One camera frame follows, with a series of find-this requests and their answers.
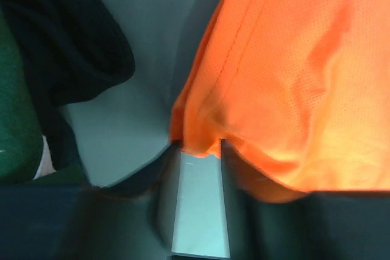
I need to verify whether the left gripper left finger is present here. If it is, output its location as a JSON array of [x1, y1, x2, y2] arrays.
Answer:
[[1, 142, 180, 259]]

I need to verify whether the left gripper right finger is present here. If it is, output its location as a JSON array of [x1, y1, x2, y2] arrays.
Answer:
[[221, 141, 389, 259]]

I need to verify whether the orange t-shirt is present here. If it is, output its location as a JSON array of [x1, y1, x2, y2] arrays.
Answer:
[[169, 0, 389, 202]]

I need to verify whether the white folded t-shirt stack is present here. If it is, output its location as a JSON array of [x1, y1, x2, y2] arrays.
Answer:
[[33, 136, 56, 180]]

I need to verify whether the green folded t-shirt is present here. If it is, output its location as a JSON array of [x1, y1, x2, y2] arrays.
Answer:
[[1, 17, 86, 184]]

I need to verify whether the black folded t-shirt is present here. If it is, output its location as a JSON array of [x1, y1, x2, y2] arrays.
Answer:
[[1, 0, 135, 169]]

